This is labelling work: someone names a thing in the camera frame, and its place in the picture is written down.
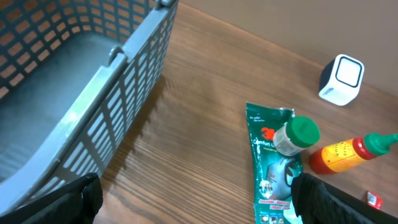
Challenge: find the grey plastic shopping basket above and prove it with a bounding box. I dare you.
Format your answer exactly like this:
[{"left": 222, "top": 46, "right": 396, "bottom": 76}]
[{"left": 1, "top": 0, "right": 178, "bottom": 215}]

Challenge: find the red yellow sauce bottle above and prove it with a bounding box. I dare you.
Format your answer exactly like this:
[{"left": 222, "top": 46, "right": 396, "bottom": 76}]
[{"left": 309, "top": 133, "right": 397, "bottom": 175}]

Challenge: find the small red sachet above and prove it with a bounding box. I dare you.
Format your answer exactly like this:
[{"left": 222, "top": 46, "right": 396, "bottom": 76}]
[{"left": 366, "top": 191, "right": 383, "bottom": 210}]

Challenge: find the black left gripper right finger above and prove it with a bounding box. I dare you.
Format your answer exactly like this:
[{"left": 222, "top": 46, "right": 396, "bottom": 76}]
[{"left": 291, "top": 173, "right": 397, "bottom": 224}]

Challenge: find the green 3M gloves packet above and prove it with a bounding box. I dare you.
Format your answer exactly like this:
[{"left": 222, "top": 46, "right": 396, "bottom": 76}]
[{"left": 246, "top": 103, "right": 303, "bottom": 224}]

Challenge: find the green lid jar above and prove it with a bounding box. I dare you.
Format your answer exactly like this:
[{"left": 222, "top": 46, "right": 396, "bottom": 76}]
[{"left": 273, "top": 116, "right": 321, "bottom": 157}]

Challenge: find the white barcode scanner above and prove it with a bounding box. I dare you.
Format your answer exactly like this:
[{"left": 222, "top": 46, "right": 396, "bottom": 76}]
[{"left": 318, "top": 54, "right": 365, "bottom": 106}]

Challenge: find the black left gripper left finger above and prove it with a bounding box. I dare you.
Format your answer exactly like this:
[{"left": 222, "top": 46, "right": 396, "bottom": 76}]
[{"left": 1, "top": 172, "right": 103, "bottom": 224}]

